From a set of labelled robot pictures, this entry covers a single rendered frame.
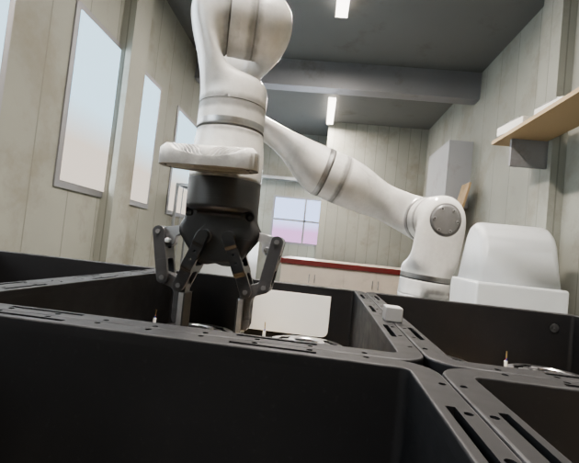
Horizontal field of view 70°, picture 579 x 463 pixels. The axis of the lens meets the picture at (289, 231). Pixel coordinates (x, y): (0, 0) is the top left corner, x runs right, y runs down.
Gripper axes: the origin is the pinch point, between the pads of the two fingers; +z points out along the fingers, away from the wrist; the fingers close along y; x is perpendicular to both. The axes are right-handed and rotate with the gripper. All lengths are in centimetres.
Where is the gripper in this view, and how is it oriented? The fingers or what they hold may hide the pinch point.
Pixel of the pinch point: (211, 316)
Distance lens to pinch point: 44.2
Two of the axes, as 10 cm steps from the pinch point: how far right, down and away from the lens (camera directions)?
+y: -9.9, -0.9, 1.0
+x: -1.0, -0.5, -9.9
